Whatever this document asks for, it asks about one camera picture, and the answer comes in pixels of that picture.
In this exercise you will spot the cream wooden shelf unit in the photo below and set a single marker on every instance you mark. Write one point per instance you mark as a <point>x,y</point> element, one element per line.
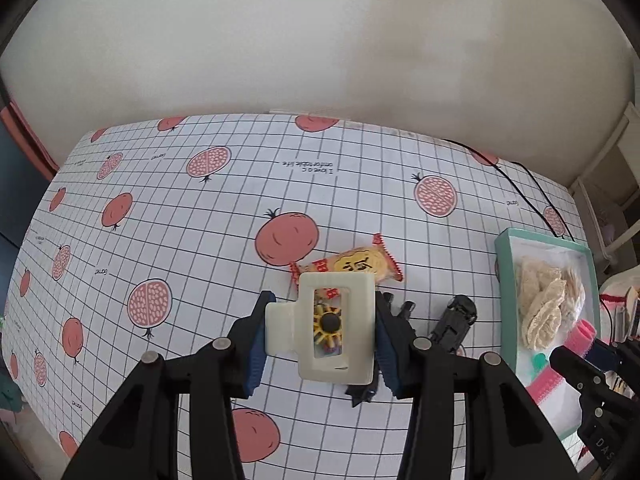
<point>605,192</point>

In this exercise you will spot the pomegranate grid tablecloth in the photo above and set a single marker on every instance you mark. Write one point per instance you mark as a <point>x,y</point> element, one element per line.
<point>147,239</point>

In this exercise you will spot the teal plastic hair clip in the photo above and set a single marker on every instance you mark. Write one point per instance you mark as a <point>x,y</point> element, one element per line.
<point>539,363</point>

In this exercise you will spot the white claw hair clip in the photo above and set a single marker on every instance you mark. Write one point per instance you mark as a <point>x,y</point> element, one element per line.
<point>289,327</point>

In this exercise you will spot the black toy transformer figure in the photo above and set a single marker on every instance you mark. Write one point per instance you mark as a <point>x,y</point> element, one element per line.
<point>365,393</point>

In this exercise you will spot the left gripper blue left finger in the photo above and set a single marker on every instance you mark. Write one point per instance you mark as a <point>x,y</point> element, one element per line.
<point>255,354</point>

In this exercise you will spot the cream lace fabric scrunchie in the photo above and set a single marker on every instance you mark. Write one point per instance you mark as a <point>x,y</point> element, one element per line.
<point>550,301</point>

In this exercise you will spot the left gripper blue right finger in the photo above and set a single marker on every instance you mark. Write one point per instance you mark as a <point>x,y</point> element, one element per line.
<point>393,338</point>

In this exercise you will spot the teal shallow cardboard box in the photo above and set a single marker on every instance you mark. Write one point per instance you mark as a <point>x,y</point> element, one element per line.
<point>561,408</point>

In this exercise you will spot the yellow rice cracker snack packet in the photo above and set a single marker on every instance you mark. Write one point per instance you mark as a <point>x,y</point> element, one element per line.
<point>373,258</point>

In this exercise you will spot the black toy car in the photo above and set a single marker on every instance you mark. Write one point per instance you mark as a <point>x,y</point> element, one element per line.
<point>454,324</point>

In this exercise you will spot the pink hair roller clip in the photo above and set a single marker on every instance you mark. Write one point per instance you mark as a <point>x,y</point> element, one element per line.
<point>565,364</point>

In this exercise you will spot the colourful sunflower block toy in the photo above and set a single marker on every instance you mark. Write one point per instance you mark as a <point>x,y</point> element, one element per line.
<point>327,325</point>

